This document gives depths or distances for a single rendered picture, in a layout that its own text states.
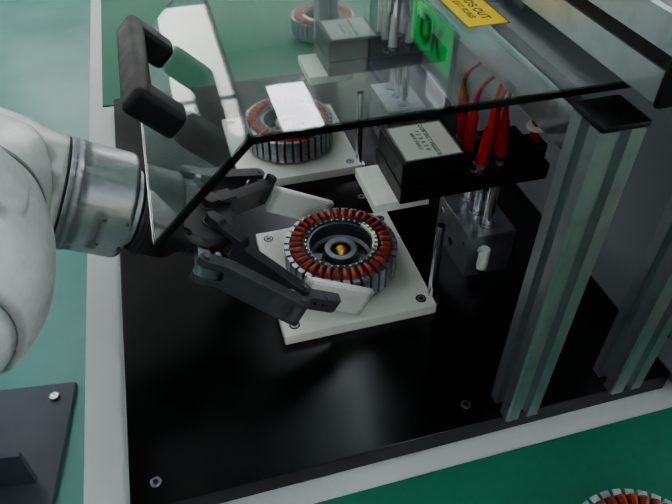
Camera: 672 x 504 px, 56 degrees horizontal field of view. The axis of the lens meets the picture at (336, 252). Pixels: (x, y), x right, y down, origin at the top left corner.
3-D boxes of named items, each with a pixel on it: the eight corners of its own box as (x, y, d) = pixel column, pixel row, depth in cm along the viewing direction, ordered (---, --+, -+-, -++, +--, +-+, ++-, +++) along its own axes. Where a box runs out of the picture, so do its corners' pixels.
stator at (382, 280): (299, 317, 59) (298, 290, 57) (275, 241, 67) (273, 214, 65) (411, 294, 62) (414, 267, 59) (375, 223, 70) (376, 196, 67)
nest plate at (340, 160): (242, 192, 76) (241, 184, 75) (224, 128, 86) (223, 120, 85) (361, 172, 79) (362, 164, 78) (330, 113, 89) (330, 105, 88)
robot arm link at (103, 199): (42, 271, 49) (120, 283, 52) (72, 178, 44) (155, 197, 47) (48, 201, 55) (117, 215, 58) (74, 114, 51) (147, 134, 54)
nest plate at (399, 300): (285, 345, 59) (284, 337, 58) (256, 241, 69) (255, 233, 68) (435, 313, 62) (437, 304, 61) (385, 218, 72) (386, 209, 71)
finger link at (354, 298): (307, 275, 55) (309, 281, 54) (372, 287, 58) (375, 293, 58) (292, 299, 56) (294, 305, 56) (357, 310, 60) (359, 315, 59)
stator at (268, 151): (262, 175, 76) (259, 149, 74) (235, 129, 84) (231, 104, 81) (346, 153, 80) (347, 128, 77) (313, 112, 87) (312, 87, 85)
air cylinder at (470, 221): (461, 278, 65) (469, 238, 61) (434, 232, 70) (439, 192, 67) (506, 268, 66) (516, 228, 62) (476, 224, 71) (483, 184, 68)
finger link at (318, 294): (288, 283, 54) (296, 308, 52) (338, 292, 56) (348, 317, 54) (281, 295, 55) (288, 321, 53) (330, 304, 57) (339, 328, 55)
